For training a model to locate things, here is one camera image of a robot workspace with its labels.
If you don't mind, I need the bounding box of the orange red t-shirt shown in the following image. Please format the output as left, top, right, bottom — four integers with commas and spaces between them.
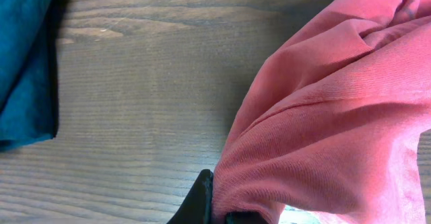
212, 0, 430, 223

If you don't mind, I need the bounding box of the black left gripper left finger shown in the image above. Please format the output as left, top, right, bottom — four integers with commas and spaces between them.
167, 169, 213, 224

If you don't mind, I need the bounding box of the folded navy blue shirt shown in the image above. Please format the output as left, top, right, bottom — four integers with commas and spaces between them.
1, 0, 57, 151

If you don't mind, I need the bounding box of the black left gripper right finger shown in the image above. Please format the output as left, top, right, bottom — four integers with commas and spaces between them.
225, 212, 268, 224

